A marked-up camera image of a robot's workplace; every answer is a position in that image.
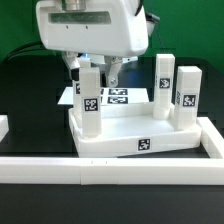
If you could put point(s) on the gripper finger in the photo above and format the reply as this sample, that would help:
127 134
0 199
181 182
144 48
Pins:
112 69
71 61

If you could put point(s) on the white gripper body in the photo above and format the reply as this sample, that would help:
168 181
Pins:
104 27

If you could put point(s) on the white desk top tray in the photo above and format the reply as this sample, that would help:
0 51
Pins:
130 129

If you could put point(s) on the fiducial marker sheet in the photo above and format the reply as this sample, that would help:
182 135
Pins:
111 96

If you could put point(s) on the white left fence block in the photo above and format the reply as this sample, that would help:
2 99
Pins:
3 126

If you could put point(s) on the white right fence bar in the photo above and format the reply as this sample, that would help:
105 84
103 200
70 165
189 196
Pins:
211 139

